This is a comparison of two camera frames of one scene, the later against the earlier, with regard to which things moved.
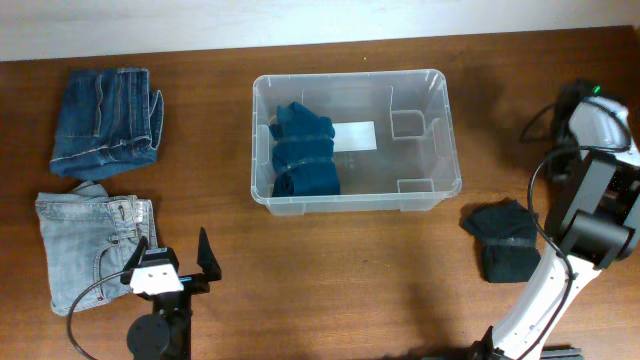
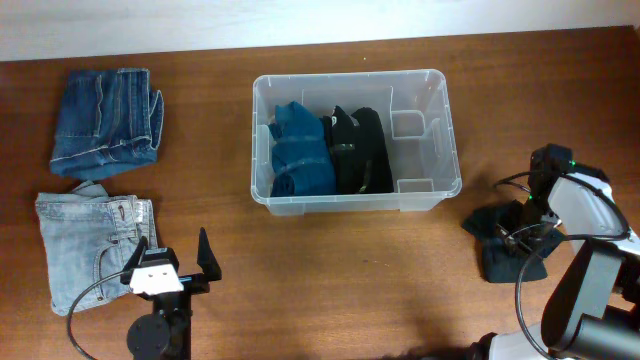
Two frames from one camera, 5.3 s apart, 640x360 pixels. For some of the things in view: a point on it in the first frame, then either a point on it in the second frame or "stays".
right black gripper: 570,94 to 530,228
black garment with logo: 563,164 to 362,163
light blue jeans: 89,237 stays
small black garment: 508,233 stays
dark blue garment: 303,153 stays
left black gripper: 210,268 stays
